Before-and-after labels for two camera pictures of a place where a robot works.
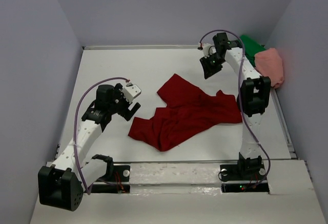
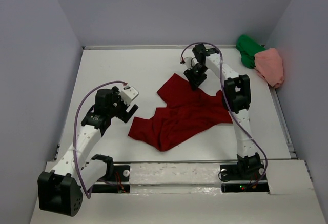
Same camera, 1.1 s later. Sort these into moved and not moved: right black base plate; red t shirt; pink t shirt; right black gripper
Moved: right black gripper
Not moved: red t shirt; right black base plate; pink t shirt
